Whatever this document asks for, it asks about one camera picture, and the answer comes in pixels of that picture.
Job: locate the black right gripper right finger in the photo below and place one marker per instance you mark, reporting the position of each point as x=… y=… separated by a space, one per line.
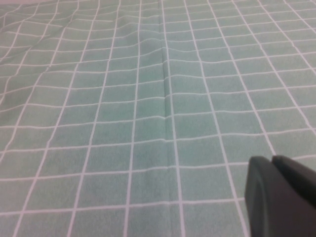
x=293 y=170

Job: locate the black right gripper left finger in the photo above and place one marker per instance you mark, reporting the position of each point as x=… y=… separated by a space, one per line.
x=266 y=202

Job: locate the green white-grid tablecloth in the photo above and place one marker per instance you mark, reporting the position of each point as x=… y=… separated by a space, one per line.
x=138 y=118

